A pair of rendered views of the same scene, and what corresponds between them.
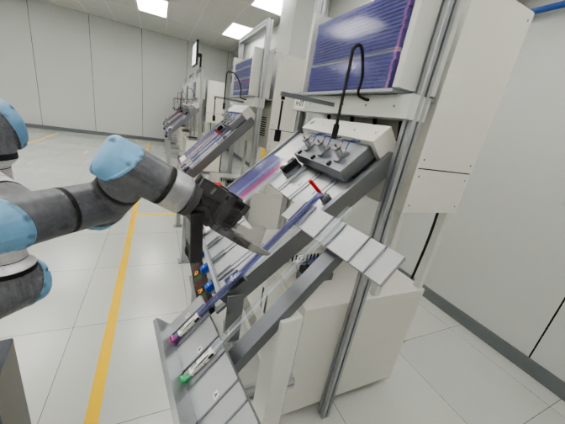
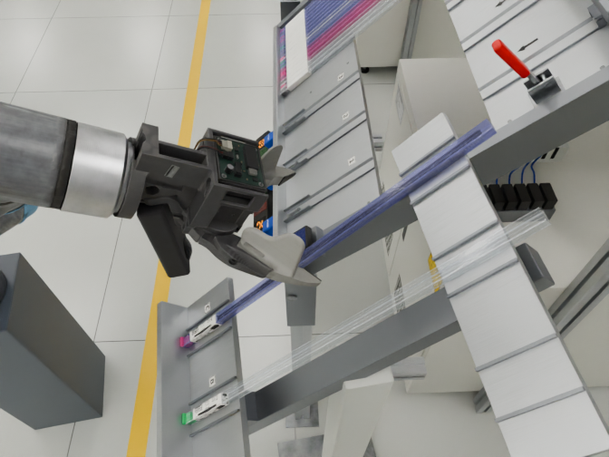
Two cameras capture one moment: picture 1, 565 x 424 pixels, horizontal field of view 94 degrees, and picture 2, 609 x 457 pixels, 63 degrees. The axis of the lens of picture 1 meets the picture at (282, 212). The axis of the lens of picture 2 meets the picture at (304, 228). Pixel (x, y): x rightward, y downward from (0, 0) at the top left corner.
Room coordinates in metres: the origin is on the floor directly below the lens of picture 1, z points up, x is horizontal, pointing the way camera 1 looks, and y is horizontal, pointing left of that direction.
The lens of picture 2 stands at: (0.28, -0.08, 1.40)
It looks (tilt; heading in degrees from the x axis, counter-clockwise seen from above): 53 degrees down; 25
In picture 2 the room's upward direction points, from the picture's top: straight up
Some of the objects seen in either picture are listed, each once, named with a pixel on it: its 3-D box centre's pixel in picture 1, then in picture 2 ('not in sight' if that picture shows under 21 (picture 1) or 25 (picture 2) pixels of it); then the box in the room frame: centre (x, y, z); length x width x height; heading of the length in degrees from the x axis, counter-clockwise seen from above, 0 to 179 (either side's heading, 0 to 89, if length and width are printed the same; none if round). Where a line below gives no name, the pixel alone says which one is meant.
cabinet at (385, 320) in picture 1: (315, 304); (517, 231); (1.26, -0.27, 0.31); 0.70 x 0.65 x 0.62; 27
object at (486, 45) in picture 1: (388, 213); not in sight; (1.41, -0.57, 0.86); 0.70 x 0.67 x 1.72; 27
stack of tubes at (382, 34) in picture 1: (360, 55); not in sight; (1.15, -0.19, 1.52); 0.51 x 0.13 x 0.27; 27
